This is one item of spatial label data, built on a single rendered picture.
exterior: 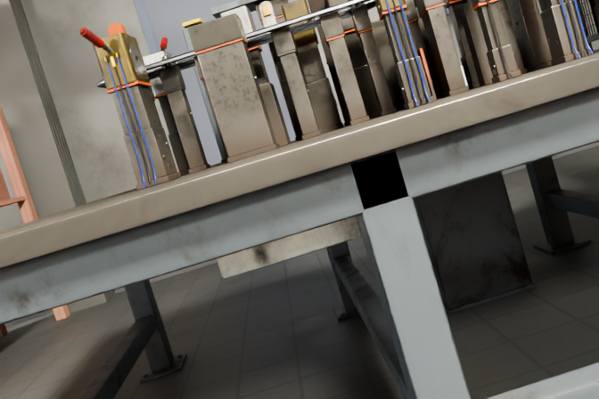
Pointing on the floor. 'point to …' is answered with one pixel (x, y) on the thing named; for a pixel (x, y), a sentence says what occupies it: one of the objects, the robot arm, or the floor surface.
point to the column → (473, 242)
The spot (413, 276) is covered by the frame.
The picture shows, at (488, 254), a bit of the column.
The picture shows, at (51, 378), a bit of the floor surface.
